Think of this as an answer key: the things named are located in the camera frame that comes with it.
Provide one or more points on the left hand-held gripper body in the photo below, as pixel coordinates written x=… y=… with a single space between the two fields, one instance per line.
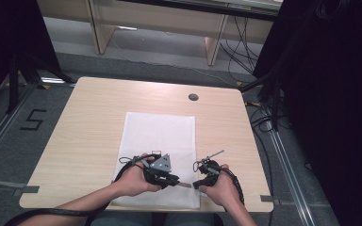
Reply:
x=161 y=164

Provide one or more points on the metal floor rail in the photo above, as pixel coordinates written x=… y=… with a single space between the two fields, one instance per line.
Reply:
x=3 y=127
x=290 y=175

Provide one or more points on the black metal stand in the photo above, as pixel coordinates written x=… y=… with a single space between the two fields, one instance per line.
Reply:
x=275 y=100
x=14 y=81

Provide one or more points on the black curtain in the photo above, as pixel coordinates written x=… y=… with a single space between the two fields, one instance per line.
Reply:
x=333 y=103
x=9 y=40

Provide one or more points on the light wooden desk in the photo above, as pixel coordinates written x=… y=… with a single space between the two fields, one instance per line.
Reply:
x=157 y=19

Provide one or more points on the white mesh bag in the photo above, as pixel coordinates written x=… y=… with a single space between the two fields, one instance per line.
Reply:
x=160 y=135

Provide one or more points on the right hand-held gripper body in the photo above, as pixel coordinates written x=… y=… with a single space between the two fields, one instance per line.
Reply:
x=210 y=168

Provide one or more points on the person's left hand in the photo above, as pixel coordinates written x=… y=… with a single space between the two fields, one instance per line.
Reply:
x=135 y=182

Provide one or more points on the grey tape strip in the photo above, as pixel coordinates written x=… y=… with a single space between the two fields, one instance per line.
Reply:
x=266 y=198
x=9 y=185

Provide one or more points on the person's right hand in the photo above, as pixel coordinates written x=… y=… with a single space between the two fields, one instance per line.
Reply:
x=221 y=190

